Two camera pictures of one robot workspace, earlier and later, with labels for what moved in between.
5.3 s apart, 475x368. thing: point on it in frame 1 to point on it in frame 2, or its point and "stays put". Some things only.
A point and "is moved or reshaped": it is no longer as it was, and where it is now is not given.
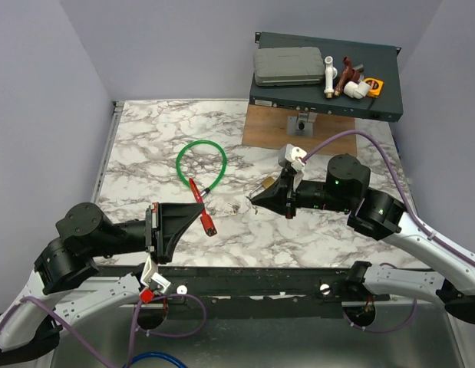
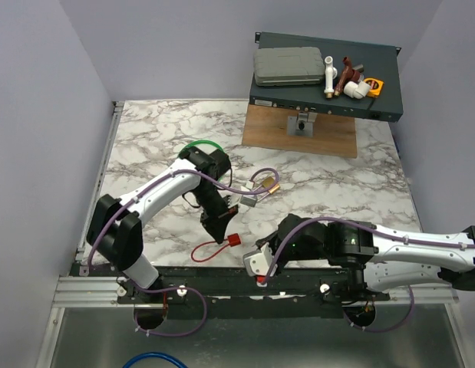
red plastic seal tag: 206,219 is moved or reshaped
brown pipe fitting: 348,74 stays put
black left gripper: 164,222 to 216,224
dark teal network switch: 379,62 stays put
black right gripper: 276,197 to 271,239
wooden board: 267,126 stays put
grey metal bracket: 301,125 stays put
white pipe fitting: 331,73 stays put
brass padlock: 266,183 stays put
